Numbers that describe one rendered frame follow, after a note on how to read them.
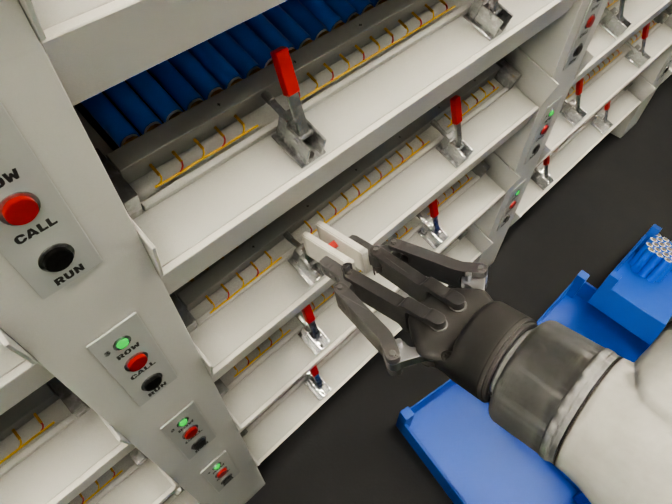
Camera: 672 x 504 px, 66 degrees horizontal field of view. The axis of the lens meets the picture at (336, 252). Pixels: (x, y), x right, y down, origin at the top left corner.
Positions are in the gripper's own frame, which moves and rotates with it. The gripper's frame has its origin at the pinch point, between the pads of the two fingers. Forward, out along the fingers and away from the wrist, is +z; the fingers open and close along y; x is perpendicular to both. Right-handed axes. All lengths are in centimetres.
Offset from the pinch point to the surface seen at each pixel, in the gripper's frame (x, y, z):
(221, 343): -6.7, -13.0, 5.7
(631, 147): -58, 114, 12
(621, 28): -6, 69, 4
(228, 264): -1.7, -7.5, 9.5
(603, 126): -42, 96, 14
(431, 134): -4.4, 26.6, 9.7
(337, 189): -1.9, 8.5, 9.2
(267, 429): -42.7, -11.0, 15.6
